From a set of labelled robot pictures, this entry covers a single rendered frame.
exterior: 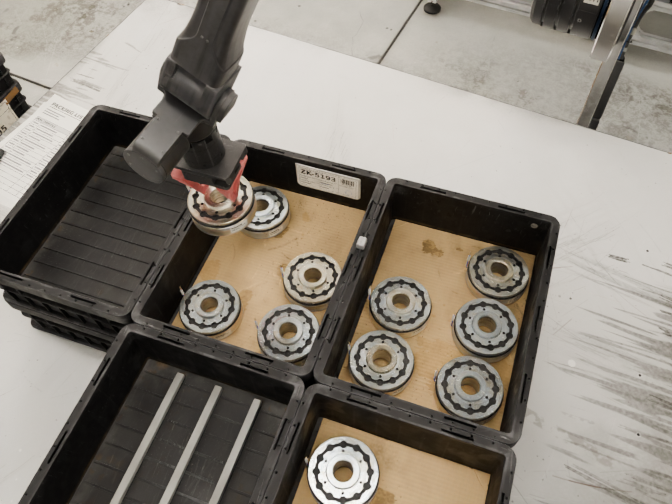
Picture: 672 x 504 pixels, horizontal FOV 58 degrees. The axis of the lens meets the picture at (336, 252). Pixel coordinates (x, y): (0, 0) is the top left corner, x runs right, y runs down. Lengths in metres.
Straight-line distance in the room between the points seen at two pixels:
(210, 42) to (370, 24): 2.31
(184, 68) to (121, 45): 1.12
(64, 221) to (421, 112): 0.84
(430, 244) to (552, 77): 1.76
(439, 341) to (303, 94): 0.79
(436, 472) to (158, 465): 0.41
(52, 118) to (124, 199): 0.48
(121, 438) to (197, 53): 0.60
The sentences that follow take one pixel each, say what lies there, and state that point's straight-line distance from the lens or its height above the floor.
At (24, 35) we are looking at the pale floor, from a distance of 3.29.
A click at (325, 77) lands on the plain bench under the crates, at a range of 1.62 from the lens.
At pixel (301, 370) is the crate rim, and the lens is 0.90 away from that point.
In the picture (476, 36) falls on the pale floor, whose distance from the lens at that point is 2.93.
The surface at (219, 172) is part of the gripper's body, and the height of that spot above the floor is 1.13.
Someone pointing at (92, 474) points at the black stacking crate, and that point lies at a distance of 1.03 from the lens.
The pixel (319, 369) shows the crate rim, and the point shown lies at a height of 0.93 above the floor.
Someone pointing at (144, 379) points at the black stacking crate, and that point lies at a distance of 1.05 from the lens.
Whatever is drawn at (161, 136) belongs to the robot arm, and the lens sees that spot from 0.75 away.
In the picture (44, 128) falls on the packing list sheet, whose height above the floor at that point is 0.70.
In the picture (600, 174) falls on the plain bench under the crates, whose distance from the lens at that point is 1.49.
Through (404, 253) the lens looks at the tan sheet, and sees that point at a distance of 1.11.
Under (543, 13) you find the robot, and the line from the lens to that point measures 1.15.
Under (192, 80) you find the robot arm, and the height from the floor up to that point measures 1.29.
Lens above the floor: 1.76
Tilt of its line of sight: 57 degrees down
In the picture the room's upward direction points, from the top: 3 degrees counter-clockwise
